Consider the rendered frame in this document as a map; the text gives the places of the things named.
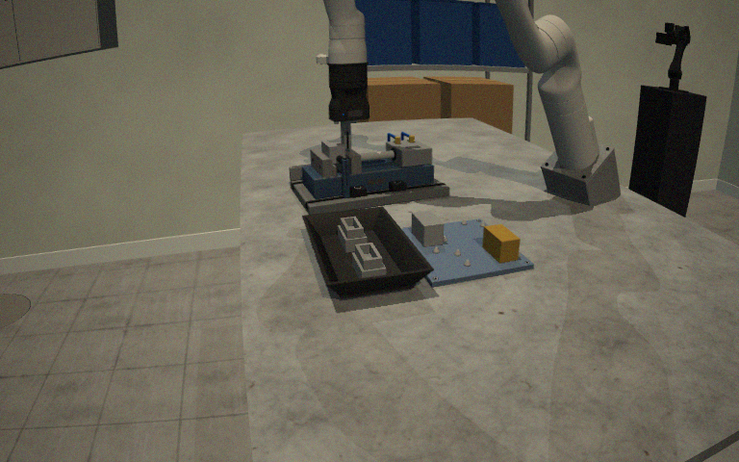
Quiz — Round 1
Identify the yellow brass block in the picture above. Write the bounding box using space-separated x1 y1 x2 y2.
482 224 521 263

